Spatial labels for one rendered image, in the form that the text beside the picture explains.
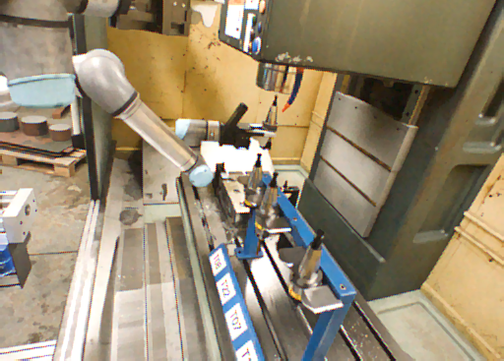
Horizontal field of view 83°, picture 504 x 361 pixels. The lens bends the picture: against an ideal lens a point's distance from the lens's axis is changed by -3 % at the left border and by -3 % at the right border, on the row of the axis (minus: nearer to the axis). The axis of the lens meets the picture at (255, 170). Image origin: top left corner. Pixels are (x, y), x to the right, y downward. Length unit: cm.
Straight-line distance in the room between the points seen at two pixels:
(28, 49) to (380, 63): 73
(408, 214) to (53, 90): 114
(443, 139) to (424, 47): 34
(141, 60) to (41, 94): 156
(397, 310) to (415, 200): 61
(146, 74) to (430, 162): 161
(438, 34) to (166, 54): 149
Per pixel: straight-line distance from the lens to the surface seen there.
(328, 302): 60
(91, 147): 140
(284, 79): 100
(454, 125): 114
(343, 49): 78
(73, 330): 106
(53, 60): 45
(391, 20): 86
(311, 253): 58
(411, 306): 168
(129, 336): 110
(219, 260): 100
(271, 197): 73
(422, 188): 120
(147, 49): 198
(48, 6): 44
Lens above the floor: 165
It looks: 27 degrees down
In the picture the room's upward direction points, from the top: 11 degrees clockwise
